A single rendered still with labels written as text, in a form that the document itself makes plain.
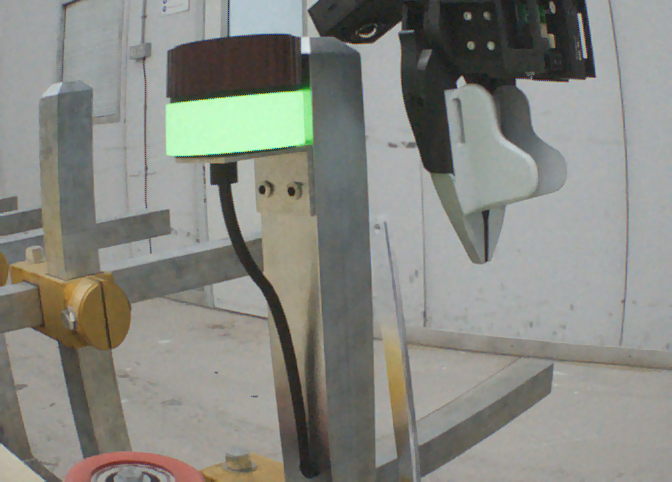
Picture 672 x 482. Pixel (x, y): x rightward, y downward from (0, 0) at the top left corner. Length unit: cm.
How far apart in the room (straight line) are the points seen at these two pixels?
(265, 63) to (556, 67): 15
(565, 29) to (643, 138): 271
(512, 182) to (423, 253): 326
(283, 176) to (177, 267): 33
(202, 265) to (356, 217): 34
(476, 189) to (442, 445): 22
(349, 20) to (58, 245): 26
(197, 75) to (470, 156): 15
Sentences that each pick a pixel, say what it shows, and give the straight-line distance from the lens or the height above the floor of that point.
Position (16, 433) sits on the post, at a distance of 88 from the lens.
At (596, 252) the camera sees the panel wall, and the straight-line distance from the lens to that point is 326.
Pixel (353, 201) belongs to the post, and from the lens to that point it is 40.
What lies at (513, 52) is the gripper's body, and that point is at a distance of 39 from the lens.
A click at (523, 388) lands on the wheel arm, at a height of 86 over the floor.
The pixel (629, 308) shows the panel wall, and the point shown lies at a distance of 325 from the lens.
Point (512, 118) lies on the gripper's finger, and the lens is 45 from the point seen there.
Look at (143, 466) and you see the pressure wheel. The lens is 43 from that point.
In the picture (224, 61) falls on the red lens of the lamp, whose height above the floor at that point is 110.
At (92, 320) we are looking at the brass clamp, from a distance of 58.
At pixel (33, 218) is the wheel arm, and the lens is 118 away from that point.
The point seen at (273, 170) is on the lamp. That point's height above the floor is 105.
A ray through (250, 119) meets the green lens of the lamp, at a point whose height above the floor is 108.
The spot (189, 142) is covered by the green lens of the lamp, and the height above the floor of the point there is 107.
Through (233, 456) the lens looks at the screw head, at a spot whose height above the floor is 88.
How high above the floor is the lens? 109
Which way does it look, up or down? 9 degrees down
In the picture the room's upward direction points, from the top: 3 degrees counter-clockwise
